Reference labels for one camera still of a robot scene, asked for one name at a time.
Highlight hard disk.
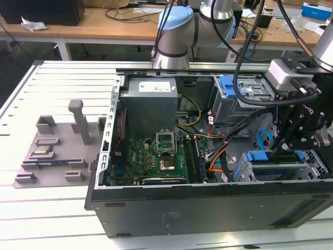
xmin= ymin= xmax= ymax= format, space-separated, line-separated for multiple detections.
xmin=246 ymin=150 xmax=307 ymax=181

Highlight grey metal disk bay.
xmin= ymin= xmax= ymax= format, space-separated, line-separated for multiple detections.
xmin=240 ymin=152 xmax=327 ymax=183

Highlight grey metal drive cage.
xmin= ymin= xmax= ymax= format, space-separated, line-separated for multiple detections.
xmin=210 ymin=75 xmax=277 ymax=126

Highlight blue plastic cage latch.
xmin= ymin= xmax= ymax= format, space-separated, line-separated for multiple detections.
xmin=219 ymin=75 xmax=247 ymax=99

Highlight blue cardboard box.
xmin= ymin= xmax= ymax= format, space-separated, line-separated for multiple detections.
xmin=301 ymin=2 xmax=333 ymax=22

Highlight black RAM slot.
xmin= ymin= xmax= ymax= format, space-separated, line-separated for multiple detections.
xmin=190 ymin=135 xmax=204 ymax=183
xmin=183 ymin=135 xmax=196 ymax=183

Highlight metal socket cover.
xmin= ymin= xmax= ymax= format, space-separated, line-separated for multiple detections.
xmin=155 ymin=130 xmax=176 ymax=157

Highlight CPU socket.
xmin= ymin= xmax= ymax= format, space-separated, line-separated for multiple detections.
xmin=158 ymin=153 xmax=177 ymax=173

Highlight black PC case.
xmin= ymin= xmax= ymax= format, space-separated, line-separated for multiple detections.
xmin=84 ymin=68 xmax=333 ymax=239

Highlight grey power supply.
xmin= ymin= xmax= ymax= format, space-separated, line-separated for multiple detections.
xmin=119 ymin=78 xmax=183 ymax=131

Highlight black graphics card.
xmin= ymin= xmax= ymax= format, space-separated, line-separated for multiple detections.
xmin=134 ymin=176 xmax=188 ymax=186

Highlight green motherboard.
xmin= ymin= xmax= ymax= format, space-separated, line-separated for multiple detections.
xmin=110 ymin=130 xmax=209 ymax=186

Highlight black case fan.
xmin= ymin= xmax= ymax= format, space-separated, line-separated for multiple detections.
xmin=111 ymin=108 xmax=128 ymax=167

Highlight wooden desk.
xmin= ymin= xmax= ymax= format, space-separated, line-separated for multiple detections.
xmin=0 ymin=6 xmax=333 ymax=51

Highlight grey parts rack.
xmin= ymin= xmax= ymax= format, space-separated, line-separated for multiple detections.
xmin=12 ymin=99 xmax=108 ymax=190

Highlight silver CPU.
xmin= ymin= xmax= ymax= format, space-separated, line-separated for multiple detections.
xmin=33 ymin=145 xmax=54 ymax=156

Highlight black box on desk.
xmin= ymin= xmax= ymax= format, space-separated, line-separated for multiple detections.
xmin=0 ymin=0 xmax=85 ymax=27

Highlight crumpled white paper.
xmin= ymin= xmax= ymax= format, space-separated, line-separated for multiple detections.
xmin=20 ymin=16 xmax=48 ymax=32

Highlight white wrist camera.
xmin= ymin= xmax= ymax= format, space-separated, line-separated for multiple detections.
xmin=265 ymin=58 xmax=316 ymax=92

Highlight blue wire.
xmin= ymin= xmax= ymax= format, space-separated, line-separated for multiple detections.
xmin=256 ymin=129 xmax=275 ymax=153

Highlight black wire bundle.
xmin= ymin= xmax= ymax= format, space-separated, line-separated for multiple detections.
xmin=205 ymin=106 xmax=274 ymax=163

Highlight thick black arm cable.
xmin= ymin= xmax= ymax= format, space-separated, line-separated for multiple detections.
xmin=233 ymin=0 xmax=319 ymax=108

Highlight yellow wires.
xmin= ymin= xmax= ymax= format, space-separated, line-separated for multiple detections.
xmin=174 ymin=95 xmax=202 ymax=129

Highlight orange wires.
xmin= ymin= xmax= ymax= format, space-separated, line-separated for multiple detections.
xmin=207 ymin=145 xmax=229 ymax=173

